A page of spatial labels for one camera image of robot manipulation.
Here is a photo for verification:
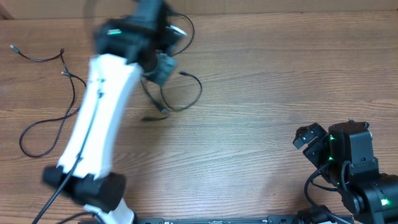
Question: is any black USB-C cable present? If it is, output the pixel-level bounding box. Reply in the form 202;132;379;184
139;70;203;122

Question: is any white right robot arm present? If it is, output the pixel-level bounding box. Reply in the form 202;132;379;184
293;119;397;223

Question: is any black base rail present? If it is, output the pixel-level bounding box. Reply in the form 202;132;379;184
77;214;355;224

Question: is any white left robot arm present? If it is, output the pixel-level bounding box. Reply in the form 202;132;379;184
43;1;184;223

